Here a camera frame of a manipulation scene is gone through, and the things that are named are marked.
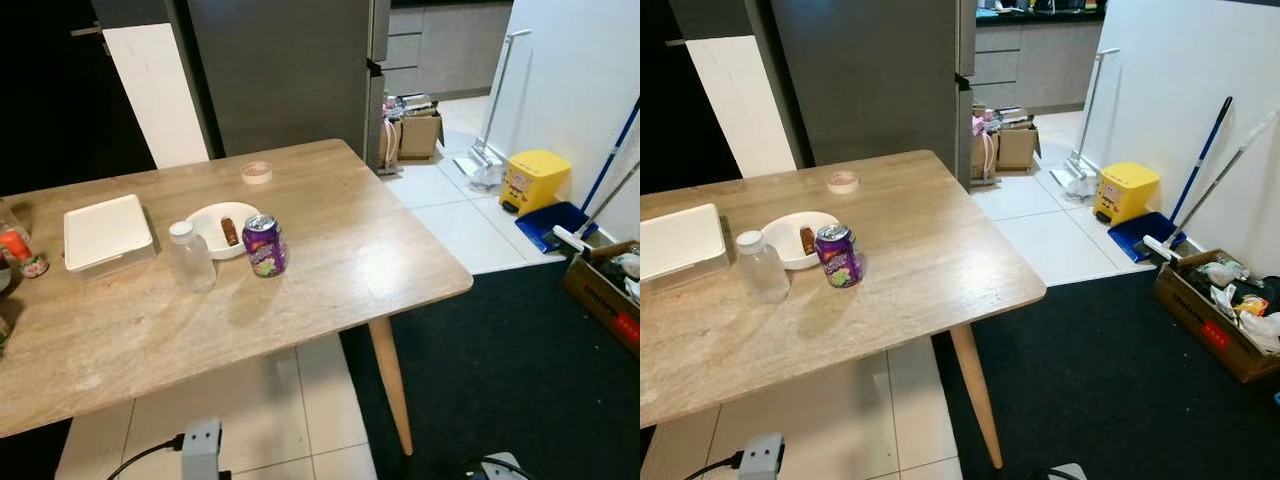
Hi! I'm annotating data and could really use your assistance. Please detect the white bowl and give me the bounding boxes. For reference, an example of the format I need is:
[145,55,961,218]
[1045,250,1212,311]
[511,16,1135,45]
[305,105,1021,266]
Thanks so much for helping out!
[760,211,841,271]
[185,202,263,261]

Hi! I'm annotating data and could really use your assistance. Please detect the orange capped bottle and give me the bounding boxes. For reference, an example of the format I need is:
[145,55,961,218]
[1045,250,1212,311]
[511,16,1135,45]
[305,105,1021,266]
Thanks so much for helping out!
[0,225,49,279]

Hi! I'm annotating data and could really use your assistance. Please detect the large black floor mat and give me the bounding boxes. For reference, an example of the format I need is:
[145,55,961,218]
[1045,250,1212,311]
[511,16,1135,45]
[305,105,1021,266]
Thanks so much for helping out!
[340,262,641,480]
[930,270,1280,480]

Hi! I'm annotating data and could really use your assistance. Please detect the plain cardboard box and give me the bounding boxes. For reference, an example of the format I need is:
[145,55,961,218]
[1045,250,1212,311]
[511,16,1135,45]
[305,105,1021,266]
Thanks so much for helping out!
[385,95,446,163]
[972,105,1041,187]

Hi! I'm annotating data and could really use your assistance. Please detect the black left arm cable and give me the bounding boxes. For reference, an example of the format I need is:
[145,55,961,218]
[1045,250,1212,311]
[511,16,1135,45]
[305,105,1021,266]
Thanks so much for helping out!
[690,452,746,480]
[105,435,186,480]

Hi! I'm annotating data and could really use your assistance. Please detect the yellow pedal bin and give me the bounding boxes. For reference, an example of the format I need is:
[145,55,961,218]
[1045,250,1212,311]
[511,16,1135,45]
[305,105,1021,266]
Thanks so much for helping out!
[1093,162,1161,226]
[500,150,572,216]

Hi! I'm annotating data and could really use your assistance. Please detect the white lidded box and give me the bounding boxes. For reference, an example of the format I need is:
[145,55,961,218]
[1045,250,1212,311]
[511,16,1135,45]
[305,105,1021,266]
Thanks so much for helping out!
[63,194,158,278]
[640,203,731,291]

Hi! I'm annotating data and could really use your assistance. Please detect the clear white-capped plastic bottle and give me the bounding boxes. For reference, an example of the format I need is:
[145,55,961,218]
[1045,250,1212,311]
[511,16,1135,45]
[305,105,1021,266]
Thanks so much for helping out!
[736,230,791,304]
[168,220,217,293]

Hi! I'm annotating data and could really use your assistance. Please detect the black kitchen countertop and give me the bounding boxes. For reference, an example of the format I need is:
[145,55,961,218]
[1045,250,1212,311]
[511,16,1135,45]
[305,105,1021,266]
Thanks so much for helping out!
[975,0,1106,27]

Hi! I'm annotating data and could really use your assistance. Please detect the cardboard box of rubbish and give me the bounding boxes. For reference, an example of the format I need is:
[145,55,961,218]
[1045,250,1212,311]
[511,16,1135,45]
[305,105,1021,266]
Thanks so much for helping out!
[563,240,641,356]
[1153,248,1280,384]

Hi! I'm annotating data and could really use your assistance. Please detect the light wooden table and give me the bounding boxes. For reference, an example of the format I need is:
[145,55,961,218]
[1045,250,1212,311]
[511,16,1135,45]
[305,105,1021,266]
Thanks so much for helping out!
[640,150,1048,471]
[0,138,475,457]

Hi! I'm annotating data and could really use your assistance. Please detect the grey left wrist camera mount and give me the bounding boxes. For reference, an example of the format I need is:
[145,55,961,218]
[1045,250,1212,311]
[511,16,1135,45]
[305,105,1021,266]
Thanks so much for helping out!
[180,418,223,480]
[738,432,786,480]

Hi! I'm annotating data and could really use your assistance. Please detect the white grey broom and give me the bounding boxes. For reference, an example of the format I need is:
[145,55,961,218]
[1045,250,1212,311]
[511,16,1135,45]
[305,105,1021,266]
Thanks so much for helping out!
[1143,110,1279,263]
[552,165,641,256]

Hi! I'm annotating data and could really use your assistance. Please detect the grey kitchen cabinets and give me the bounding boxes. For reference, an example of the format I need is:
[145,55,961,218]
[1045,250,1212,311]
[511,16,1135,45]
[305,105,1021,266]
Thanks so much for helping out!
[975,20,1106,113]
[385,5,514,99]

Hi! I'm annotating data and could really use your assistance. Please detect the blue long-handled dustpan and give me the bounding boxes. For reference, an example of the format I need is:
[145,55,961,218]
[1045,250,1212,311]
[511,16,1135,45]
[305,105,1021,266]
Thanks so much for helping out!
[1107,97,1234,263]
[515,97,641,254]

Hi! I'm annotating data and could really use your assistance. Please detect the purple soda can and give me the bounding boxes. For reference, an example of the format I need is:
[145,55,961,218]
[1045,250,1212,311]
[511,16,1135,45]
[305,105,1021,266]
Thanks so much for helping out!
[814,223,864,290]
[242,213,288,279]

